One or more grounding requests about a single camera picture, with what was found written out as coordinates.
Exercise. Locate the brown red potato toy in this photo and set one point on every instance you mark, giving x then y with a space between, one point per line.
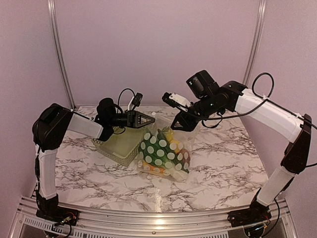
184 156

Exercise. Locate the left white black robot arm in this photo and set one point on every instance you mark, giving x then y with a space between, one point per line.
48 133

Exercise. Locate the wrist black camera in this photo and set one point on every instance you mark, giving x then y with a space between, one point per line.
107 110
202 85

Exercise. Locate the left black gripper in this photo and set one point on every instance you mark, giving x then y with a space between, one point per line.
133 119

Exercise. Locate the front aluminium rail base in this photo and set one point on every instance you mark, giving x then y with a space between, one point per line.
103 223

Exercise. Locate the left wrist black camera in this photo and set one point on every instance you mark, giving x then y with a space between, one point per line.
107 110

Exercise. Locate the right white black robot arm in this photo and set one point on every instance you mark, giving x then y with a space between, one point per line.
236 97

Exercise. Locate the right aluminium frame post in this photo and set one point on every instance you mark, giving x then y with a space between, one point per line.
256 41

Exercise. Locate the pale green perforated basket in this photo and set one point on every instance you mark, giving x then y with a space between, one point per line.
122 146

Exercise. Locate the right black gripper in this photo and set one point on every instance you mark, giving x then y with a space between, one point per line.
188 125

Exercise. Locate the clear zip top bag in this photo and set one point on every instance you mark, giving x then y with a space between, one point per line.
164 124

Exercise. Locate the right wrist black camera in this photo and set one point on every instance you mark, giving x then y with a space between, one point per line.
202 85

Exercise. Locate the yellow lemon toy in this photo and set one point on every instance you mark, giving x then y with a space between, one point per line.
173 143

